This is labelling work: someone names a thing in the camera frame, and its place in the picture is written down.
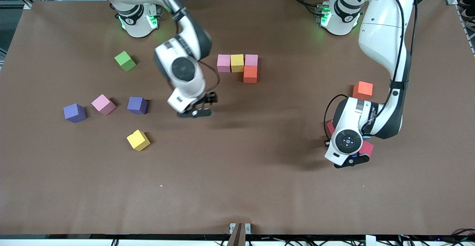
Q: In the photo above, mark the pink foam block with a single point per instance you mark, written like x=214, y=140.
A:
x=251, y=60
x=102, y=103
x=223, y=63

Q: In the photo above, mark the yellow foam block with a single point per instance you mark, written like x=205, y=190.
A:
x=237, y=63
x=138, y=140

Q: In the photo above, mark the orange foam block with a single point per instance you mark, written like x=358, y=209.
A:
x=363, y=91
x=250, y=74

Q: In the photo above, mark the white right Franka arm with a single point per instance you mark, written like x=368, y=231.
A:
x=193, y=88

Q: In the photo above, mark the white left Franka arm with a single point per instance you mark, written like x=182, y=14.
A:
x=382, y=34

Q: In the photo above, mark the red foam block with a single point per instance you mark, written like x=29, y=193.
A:
x=367, y=148
x=330, y=128

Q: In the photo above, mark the purple foam block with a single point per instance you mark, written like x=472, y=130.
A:
x=137, y=105
x=74, y=112

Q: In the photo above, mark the green foam block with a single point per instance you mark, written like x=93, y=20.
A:
x=125, y=61

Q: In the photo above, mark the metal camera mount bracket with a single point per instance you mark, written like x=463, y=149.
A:
x=239, y=235

